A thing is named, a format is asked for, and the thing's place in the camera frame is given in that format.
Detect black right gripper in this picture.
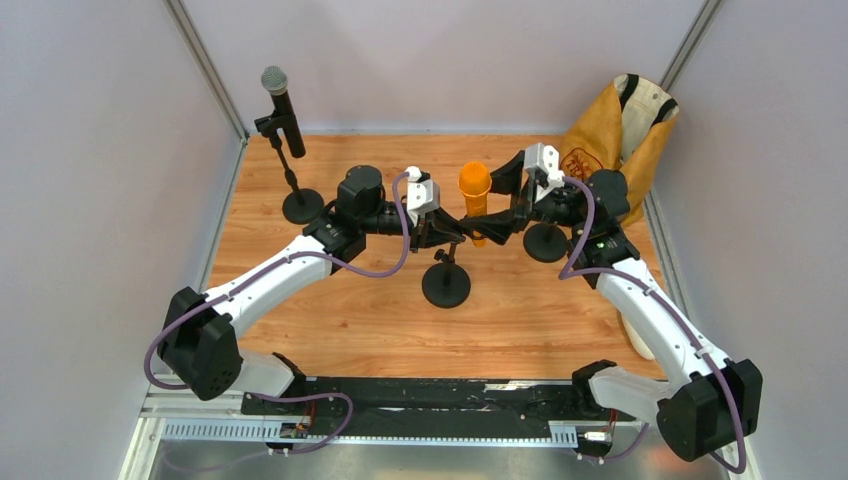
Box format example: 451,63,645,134
458,150,590,244

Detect orange microphone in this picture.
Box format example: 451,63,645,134
458,161,492,217

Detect black microphone stand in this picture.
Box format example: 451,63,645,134
254,114,324,225
523,223,568,263
421,226,484,309

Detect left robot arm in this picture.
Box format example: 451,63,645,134
143,165,470,415

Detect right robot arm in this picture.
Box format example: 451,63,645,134
458,144,763,470

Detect black grey-headed microphone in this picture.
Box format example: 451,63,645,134
261,66,306,158

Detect brown paper bag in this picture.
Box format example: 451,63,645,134
559,74,680,227

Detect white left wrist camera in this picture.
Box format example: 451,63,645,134
405,166,441,226

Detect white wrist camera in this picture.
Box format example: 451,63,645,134
405,166,441,226
523,143,566,203

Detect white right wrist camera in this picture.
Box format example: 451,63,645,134
523,143,566,203

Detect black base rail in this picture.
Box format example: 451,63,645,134
158,376,639,458

